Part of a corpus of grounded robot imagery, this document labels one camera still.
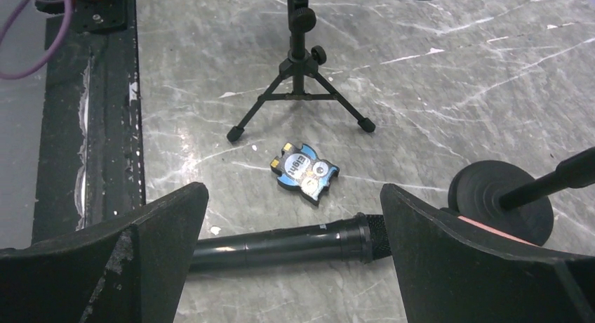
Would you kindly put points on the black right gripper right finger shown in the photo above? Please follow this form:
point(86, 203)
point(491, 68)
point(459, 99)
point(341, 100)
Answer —
point(450, 270)

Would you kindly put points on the blue owl toy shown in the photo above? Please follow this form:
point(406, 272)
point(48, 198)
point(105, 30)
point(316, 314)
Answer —
point(300, 168)

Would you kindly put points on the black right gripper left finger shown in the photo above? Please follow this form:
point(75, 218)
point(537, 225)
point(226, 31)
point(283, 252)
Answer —
point(129, 269)

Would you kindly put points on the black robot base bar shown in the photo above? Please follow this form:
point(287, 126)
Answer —
point(91, 156)

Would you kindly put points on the black microphone orange end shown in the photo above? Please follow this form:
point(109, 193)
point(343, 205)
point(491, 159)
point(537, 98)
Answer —
point(362, 238)

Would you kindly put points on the black round-base phone stand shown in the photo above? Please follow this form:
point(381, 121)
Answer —
point(504, 197)

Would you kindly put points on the black tripod shock mount stand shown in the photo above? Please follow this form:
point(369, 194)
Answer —
point(300, 63)

